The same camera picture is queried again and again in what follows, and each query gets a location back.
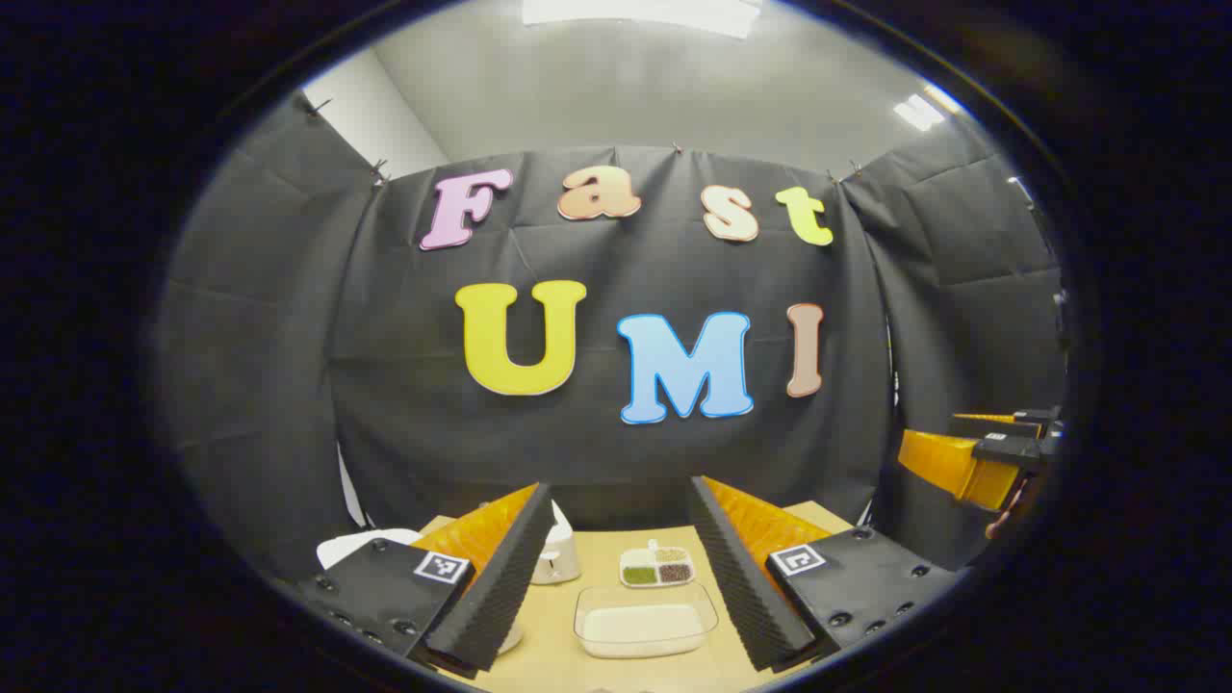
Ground white rice cooker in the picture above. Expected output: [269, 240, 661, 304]
[318, 527, 526, 657]

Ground black backdrop cloth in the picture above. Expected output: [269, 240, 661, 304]
[154, 91, 1069, 583]

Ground small ceiling light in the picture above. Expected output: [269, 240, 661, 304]
[893, 85, 963, 133]

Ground clear container of rice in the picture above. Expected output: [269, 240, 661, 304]
[575, 580, 720, 660]

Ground white toaster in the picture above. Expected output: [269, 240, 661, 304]
[529, 499, 582, 586]

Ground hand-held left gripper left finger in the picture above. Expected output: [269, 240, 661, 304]
[294, 481, 557, 675]

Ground white divided grain dish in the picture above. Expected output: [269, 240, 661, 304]
[619, 541, 696, 589]

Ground large ceiling light panel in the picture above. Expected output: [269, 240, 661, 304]
[523, 0, 763, 39]

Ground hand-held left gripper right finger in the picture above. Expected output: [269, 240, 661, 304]
[688, 475, 963, 675]

